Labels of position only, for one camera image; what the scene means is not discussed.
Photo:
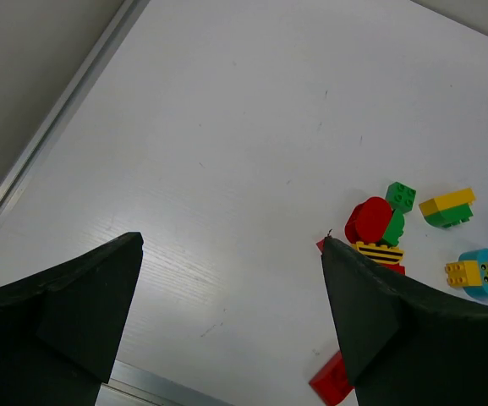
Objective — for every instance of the cyan round lego with yellow brick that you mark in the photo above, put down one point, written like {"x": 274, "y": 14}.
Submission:
{"x": 470, "y": 273}

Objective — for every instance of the green curved lego piece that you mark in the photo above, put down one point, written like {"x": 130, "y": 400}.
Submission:
{"x": 394, "y": 230}

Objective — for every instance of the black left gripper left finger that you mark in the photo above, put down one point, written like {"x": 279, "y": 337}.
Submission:
{"x": 60, "y": 329}

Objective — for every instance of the yellow and green lego stack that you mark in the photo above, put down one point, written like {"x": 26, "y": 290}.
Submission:
{"x": 448, "y": 210}

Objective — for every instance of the red flat lego plate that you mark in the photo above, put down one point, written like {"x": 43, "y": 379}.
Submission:
{"x": 331, "y": 382}

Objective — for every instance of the red rectangular lego brick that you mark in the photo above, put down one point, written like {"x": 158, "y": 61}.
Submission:
{"x": 396, "y": 268}

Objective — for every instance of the red oval lego piece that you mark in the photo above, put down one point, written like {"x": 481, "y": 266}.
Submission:
{"x": 368, "y": 221}

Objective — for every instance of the small red lego piece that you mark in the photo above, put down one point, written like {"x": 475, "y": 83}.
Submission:
{"x": 320, "y": 245}

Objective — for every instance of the aluminium table edge rail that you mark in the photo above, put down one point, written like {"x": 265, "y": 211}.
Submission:
{"x": 74, "y": 93}

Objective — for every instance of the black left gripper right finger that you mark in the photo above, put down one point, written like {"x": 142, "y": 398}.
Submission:
{"x": 403, "y": 342}

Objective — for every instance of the green square lego brick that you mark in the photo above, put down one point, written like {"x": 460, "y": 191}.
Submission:
{"x": 400, "y": 197}

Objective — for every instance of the yellow black striped lego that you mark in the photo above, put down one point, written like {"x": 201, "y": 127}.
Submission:
{"x": 382, "y": 254}

